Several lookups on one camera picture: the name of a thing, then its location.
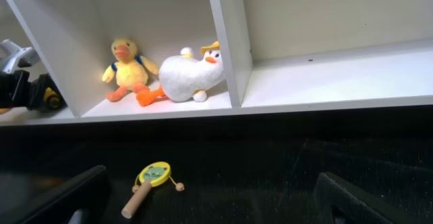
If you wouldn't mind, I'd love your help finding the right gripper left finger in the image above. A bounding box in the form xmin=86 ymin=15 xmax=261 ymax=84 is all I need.
xmin=16 ymin=164 xmax=111 ymax=224

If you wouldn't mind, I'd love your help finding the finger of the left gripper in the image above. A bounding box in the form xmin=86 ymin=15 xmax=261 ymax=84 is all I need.
xmin=26 ymin=73 xmax=67 ymax=112

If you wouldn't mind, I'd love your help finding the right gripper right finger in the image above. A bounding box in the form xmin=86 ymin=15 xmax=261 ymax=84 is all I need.
xmin=313 ymin=171 xmax=422 ymax=224

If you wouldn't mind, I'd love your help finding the yellow wooden rattle drum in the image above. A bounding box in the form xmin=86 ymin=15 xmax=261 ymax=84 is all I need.
xmin=120 ymin=161 xmax=185 ymax=220

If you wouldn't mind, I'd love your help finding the white shelf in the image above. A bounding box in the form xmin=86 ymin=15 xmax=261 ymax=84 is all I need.
xmin=0 ymin=0 xmax=433 ymax=127

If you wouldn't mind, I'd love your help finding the white plush duck yellow hat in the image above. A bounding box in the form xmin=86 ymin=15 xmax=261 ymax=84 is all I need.
xmin=136 ymin=41 xmax=227 ymax=108

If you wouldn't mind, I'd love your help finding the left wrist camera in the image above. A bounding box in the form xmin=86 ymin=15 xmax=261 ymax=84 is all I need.
xmin=0 ymin=39 xmax=41 ymax=74

